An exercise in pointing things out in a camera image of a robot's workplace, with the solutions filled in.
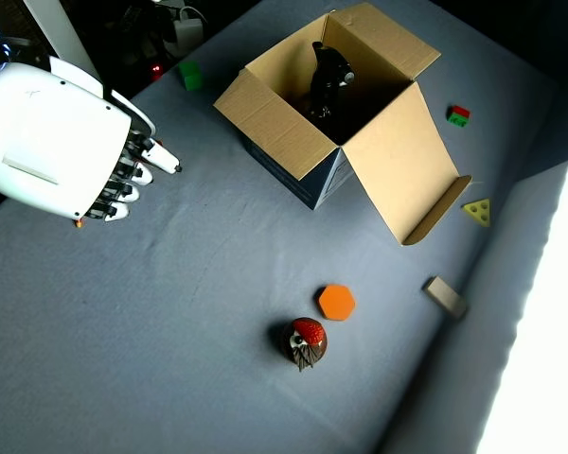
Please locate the chocolate cake toy with strawberry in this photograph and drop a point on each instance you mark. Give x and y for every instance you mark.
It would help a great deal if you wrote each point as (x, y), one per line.
(305, 343)

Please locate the grey table cloth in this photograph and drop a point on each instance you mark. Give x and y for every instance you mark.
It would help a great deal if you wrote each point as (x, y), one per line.
(123, 354)

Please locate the green cube block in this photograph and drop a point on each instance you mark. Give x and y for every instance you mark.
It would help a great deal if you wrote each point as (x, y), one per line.
(190, 75)

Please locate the yellow cheese wedge toy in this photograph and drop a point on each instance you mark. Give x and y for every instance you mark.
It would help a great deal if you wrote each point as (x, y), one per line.
(480, 212)

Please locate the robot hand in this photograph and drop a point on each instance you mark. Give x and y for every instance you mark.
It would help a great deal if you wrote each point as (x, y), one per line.
(52, 137)

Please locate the orange hexagon block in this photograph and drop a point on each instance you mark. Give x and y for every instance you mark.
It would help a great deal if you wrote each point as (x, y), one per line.
(336, 302)

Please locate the dark glass bottle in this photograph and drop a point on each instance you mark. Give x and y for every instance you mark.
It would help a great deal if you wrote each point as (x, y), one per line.
(326, 80)

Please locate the device with red light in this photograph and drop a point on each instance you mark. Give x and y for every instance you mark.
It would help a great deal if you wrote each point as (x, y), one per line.
(156, 71)

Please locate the white power adapter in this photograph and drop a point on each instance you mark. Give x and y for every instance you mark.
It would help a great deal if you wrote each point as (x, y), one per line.
(187, 30)

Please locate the red and green block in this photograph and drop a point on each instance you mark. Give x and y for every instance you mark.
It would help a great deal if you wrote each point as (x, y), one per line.
(458, 116)

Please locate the beige wooden block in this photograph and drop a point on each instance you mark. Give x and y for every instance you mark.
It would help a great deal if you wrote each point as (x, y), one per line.
(445, 295)

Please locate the open cardboard box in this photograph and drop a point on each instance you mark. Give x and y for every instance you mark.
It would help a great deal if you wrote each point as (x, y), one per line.
(397, 156)

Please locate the white frame post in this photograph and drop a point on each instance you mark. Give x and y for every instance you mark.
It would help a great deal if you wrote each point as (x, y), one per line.
(52, 28)

